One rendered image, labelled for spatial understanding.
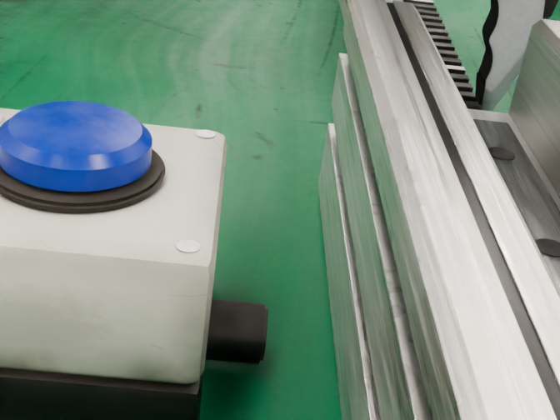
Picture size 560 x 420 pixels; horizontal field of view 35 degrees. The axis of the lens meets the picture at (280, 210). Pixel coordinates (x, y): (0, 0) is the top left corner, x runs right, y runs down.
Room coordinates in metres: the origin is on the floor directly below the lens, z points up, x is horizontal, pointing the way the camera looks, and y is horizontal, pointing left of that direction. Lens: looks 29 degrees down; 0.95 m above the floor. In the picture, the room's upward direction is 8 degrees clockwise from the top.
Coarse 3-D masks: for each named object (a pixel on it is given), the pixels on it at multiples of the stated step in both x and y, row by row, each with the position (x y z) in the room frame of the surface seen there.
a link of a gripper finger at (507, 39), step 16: (496, 0) 0.40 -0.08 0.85; (512, 0) 0.40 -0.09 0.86; (528, 0) 0.40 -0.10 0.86; (544, 0) 0.40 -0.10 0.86; (496, 16) 0.40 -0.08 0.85; (512, 16) 0.40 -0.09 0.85; (528, 16) 0.40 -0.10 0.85; (496, 32) 0.40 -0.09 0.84; (512, 32) 0.40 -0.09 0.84; (528, 32) 0.40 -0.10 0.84; (496, 48) 0.40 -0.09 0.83; (512, 48) 0.40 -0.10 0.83; (496, 64) 0.40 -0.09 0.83; (512, 64) 0.40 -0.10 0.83; (480, 80) 0.41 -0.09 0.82; (496, 80) 0.40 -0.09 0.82; (512, 80) 0.41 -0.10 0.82; (480, 96) 0.40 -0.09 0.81; (496, 96) 0.41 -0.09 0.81
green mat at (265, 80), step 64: (0, 0) 0.54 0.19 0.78; (64, 0) 0.56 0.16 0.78; (128, 0) 0.57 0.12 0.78; (192, 0) 0.60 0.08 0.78; (256, 0) 0.62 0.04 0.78; (320, 0) 0.64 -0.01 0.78; (448, 0) 0.69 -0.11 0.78; (0, 64) 0.43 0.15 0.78; (64, 64) 0.44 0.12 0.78; (128, 64) 0.46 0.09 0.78; (192, 64) 0.47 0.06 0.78; (256, 64) 0.49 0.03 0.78; (320, 64) 0.50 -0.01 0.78; (192, 128) 0.38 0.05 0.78; (256, 128) 0.40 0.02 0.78; (320, 128) 0.41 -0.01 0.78; (256, 192) 0.33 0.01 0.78; (256, 256) 0.28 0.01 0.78; (320, 256) 0.29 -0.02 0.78; (320, 320) 0.24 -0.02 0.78; (256, 384) 0.21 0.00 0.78; (320, 384) 0.21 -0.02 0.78
